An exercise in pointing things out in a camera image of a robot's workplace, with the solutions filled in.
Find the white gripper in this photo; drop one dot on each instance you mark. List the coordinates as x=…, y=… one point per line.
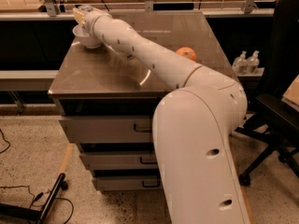
x=88, y=19

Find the redbull can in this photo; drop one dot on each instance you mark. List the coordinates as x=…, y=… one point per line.
x=86, y=8

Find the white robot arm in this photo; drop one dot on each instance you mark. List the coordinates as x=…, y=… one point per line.
x=191, y=125

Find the white bowl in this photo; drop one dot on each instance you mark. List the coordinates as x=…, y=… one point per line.
x=85, y=38

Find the grey drawer cabinet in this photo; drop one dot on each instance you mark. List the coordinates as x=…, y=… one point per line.
x=100, y=82

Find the orange fruit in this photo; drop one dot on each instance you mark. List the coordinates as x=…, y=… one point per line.
x=188, y=53

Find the top drawer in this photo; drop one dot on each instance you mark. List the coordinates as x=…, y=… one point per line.
x=107, y=129

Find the drawer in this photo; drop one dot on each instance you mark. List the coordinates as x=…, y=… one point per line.
x=107, y=129
x=119, y=160
x=127, y=183

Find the middle drawer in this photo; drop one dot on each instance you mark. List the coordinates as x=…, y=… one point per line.
x=119, y=160

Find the clear sanitizer bottle left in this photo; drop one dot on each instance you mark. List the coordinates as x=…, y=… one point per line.
x=240, y=63

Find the clear sanitizer bottle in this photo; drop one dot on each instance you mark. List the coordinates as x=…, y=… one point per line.
x=240, y=63
x=252, y=62

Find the clear sanitizer bottle right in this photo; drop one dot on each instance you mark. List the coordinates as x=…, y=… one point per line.
x=252, y=62

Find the bottom drawer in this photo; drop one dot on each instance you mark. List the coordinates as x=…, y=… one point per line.
x=127, y=183

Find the black office chair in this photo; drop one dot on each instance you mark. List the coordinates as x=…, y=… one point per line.
x=274, y=122

